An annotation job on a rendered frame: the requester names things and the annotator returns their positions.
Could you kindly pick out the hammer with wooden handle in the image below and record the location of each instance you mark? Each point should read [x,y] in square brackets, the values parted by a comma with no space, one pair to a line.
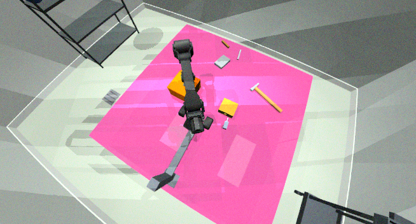
[266,97]

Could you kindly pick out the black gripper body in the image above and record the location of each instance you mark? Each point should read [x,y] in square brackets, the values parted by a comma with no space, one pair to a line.
[207,122]

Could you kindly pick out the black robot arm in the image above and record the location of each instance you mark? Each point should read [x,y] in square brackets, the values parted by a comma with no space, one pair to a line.
[183,51]

